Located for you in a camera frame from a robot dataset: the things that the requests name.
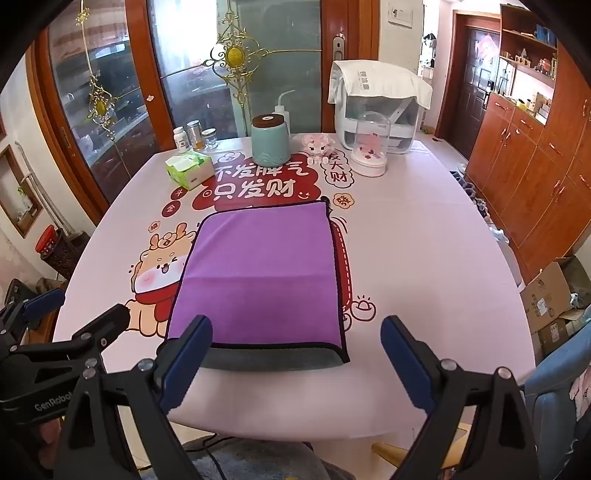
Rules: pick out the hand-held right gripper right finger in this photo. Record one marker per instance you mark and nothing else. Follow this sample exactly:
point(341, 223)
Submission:
point(407, 355)

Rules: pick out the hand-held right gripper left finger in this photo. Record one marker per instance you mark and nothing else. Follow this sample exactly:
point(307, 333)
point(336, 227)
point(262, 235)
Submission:
point(188, 351)

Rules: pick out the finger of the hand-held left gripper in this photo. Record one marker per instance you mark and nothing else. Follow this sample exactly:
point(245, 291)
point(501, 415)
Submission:
point(45, 302)
point(99, 325)

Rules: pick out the purple towel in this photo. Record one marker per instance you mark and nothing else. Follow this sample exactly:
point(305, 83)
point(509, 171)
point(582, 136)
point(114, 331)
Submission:
point(261, 272)

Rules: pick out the dark wicker basket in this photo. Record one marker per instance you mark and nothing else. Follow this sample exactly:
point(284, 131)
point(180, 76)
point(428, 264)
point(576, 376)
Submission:
point(67, 256)

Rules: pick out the red lidded container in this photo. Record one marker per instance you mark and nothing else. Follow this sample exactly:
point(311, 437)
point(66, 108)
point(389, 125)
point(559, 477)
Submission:
point(48, 240)

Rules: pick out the pink printed tablecloth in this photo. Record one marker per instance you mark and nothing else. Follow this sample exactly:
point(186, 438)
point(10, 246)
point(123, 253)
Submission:
point(415, 258)

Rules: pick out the grey cushioned chair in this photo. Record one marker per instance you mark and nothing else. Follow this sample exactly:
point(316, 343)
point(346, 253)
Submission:
point(258, 461)

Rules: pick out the blue chair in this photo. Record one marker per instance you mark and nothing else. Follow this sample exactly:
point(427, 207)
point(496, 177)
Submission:
point(551, 392)

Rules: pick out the cardboard box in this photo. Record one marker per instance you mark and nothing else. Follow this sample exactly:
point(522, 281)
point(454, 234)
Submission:
point(547, 295)
point(558, 337)

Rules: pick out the green tissue pack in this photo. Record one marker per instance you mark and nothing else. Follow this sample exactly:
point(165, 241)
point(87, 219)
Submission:
point(189, 168)

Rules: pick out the white pill bottle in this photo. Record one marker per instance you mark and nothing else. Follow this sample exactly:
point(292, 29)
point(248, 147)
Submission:
point(182, 141)

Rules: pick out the gold door ornament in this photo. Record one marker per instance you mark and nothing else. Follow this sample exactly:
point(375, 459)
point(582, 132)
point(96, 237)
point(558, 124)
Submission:
point(99, 106)
point(234, 55)

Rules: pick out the glass dome ornament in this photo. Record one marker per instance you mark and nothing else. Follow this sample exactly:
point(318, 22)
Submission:
point(369, 147)

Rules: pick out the tall glass jar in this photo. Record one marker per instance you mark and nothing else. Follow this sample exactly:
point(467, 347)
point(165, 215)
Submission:
point(195, 134)

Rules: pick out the small glass jar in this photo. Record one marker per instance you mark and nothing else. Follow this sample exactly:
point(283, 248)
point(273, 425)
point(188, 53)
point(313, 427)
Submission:
point(210, 138)

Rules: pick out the teal ceramic jar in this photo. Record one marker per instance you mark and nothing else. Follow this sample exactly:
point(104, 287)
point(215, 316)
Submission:
point(270, 141)

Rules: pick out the pink plush toy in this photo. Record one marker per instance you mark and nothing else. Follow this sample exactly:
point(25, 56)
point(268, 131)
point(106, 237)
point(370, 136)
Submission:
point(318, 146)

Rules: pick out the wooden glass sliding door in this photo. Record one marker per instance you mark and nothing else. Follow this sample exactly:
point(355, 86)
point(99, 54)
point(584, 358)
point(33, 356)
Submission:
point(138, 92)

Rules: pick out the white countertop appliance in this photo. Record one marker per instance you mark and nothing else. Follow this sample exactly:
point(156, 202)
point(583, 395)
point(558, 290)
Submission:
point(374, 115)

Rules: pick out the white squeeze bottle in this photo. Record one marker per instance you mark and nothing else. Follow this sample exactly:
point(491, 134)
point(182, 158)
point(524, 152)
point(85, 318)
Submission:
point(280, 110)

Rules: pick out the dark entrance door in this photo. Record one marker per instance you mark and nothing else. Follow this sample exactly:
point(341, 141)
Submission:
point(473, 92)

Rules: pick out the white cloth cover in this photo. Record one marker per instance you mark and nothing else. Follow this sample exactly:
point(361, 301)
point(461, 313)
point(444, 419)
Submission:
point(378, 78)

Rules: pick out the wooden wall cabinet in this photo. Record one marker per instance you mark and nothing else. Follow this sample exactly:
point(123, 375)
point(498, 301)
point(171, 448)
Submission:
point(531, 175)

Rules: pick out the white wall switch panel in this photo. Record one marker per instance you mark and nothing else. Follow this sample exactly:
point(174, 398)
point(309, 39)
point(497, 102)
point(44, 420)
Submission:
point(400, 14)

